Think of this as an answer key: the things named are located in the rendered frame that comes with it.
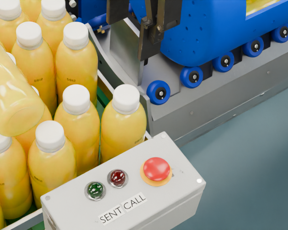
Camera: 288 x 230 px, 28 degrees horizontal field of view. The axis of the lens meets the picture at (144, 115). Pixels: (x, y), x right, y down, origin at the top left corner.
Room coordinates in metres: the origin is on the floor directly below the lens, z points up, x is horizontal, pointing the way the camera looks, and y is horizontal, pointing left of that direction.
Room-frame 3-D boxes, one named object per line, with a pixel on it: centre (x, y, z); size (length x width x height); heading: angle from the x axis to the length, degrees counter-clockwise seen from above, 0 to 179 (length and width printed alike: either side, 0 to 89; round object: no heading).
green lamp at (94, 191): (0.35, 0.05, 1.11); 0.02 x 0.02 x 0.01
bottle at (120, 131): (0.51, 0.03, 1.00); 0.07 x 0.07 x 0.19
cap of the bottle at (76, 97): (0.49, 0.10, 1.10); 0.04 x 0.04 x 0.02
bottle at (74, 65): (0.62, 0.12, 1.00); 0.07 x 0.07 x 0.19
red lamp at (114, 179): (0.37, 0.02, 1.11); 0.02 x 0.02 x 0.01
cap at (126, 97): (0.51, 0.03, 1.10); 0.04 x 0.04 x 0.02
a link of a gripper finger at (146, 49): (0.48, 0.00, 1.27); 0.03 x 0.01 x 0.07; 131
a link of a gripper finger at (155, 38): (0.46, -0.01, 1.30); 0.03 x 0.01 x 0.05; 41
